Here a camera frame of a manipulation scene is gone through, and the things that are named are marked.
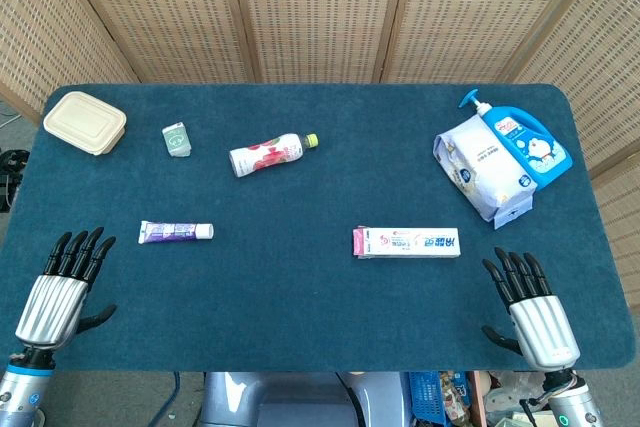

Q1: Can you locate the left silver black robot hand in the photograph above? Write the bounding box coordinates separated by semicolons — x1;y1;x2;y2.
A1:
13;226;118;351

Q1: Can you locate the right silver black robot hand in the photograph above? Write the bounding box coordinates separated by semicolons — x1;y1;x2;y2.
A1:
480;246;582;372

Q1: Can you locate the purple toothpaste tube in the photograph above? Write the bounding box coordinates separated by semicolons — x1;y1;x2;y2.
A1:
138;220;216;246

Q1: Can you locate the white pink toothpaste box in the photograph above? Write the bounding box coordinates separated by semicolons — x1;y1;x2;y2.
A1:
352;226;462;261

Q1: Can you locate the blue plastic basket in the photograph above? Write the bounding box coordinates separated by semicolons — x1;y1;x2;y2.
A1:
408;371;449;427

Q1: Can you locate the black floor device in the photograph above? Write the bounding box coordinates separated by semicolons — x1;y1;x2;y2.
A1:
0;148;29;213

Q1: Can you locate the white tissue pack bag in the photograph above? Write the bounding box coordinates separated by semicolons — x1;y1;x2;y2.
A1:
432;114;539;231

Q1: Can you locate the blue pump detergent bottle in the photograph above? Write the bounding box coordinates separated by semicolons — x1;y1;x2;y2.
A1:
458;88;574;191

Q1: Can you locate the beige lidded food container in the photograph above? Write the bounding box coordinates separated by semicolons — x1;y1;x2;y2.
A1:
42;91;128;156

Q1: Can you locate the small green tissue packet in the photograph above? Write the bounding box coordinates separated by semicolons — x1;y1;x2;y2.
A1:
161;121;193;159

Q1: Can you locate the teal table cloth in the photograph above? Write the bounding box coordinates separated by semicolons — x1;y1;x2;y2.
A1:
0;83;630;373

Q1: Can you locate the grey blue robot torso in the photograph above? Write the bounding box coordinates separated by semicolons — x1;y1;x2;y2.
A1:
199;371;416;427

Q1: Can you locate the peach drink bottle green cap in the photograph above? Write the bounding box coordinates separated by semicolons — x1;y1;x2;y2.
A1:
228;132;320;179

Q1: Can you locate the bamboo folding screen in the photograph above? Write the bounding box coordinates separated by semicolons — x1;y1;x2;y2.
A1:
0;0;640;308

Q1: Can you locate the blue cable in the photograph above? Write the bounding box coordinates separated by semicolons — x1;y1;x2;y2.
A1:
148;371;182;427

